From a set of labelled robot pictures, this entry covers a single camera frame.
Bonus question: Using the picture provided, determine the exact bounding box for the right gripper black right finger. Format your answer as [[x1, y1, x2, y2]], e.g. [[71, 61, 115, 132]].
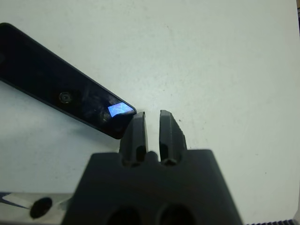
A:
[[158, 109, 188, 166]]

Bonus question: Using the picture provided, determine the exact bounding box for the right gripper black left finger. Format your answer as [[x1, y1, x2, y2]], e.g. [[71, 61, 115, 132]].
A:
[[119, 111, 149, 167]]

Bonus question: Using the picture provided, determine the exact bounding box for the slim black camera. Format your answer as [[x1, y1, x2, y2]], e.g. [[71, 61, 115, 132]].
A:
[[0, 22, 137, 140]]

